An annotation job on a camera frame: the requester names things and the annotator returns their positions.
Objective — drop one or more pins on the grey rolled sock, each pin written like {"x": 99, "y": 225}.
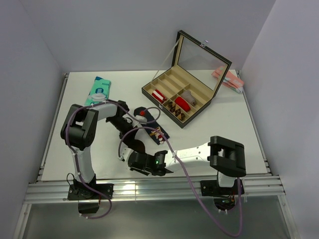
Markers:
{"x": 187, "y": 96}

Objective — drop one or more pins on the pink sock pair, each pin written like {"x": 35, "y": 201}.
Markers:
{"x": 230, "y": 80}

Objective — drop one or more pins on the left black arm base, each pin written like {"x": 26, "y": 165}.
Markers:
{"x": 89, "y": 199}

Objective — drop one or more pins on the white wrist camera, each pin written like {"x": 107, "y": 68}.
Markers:
{"x": 125, "y": 154}
{"x": 141, "y": 119}

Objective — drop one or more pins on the mint green sock pair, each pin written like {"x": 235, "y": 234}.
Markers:
{"x": 99, "y": 91}

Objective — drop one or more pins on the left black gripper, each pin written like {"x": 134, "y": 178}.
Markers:
{"x": 132, "y": 127}

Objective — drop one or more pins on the black compartment storage box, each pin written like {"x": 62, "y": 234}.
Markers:
{"x": 192, "y": 63}

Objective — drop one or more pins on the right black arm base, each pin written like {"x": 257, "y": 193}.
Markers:
{"x": 223, "y": 197}

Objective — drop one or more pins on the red white striped rolled sock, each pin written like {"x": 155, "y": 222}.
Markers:
{"x": 159, "y": 96}

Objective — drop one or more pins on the navy patterned sock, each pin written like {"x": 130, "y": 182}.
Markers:
{"x": 154, "y": 135}

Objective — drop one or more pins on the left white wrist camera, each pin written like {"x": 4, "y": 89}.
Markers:
{"x": 141, "y": 119}

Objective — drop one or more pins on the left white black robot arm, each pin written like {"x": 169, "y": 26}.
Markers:
{"x": 79, "y": 129}

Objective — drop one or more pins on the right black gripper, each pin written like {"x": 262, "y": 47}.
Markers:
{"x": 139, "y": 171}

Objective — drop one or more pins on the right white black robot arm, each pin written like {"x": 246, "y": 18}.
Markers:
{"x": 227, "y": 157}

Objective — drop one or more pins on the aluminium frame rail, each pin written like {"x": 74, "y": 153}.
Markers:
{"x": 149, "y": 189}

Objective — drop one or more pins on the brown argyle rolled sock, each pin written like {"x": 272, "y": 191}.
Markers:
{"x": 175, "y": 110}

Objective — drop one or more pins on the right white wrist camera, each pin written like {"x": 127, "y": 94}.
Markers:
{"x": 125, "y": 154}

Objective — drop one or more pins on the dark brown sock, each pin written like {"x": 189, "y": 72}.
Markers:
{"x": 132, "y": 143}

